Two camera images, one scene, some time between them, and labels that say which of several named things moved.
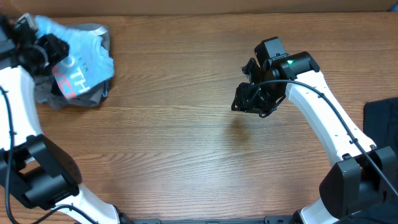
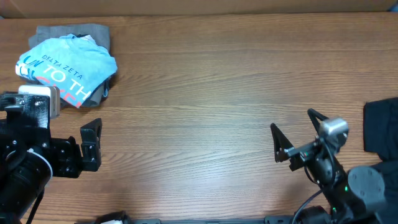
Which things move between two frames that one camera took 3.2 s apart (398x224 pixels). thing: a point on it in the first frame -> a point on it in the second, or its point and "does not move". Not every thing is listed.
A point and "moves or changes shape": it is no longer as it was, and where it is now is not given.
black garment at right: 380,122 does not move
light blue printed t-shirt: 88,64 moves or changes shape
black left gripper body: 53,50 -> 64,159
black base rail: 268,219 does not move
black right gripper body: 246,101 -> 304,153
